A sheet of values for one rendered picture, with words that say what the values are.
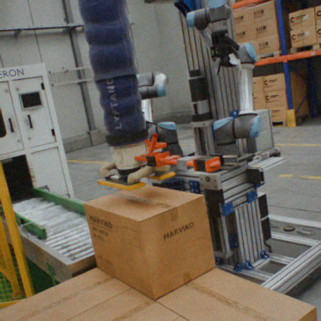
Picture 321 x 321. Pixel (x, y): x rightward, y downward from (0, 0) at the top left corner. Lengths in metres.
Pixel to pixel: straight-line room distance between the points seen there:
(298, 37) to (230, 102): 7.18
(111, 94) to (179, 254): 0.85
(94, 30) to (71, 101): 10.37
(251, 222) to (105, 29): 1.59
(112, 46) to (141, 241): 0.93
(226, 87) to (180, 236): 1.05
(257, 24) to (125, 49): 8.30
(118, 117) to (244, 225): 1.22
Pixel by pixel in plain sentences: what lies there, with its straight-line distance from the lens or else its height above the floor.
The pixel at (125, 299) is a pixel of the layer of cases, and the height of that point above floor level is 0.54.
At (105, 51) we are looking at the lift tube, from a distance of 2.04.
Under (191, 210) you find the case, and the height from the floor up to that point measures 0.89.
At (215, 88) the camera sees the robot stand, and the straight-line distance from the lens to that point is 2.58.
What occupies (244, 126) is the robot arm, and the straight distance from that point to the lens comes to 2.33.
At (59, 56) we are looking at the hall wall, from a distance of 12.43.
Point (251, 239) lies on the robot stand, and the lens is 2.91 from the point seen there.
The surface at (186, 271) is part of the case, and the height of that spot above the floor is 0.60.
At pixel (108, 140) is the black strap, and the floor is 1.30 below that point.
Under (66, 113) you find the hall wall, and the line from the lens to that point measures 12.29.
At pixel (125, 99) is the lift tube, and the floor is 1.48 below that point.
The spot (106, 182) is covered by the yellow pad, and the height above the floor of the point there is 1.07.
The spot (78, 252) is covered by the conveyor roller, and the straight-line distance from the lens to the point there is 2.85.
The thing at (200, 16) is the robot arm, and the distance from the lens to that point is 2.17.
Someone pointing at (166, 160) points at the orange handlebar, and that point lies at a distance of 1.87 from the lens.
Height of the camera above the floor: 1.54
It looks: 11 degrees down
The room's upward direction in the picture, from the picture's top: 10 degrees counter-clockwise
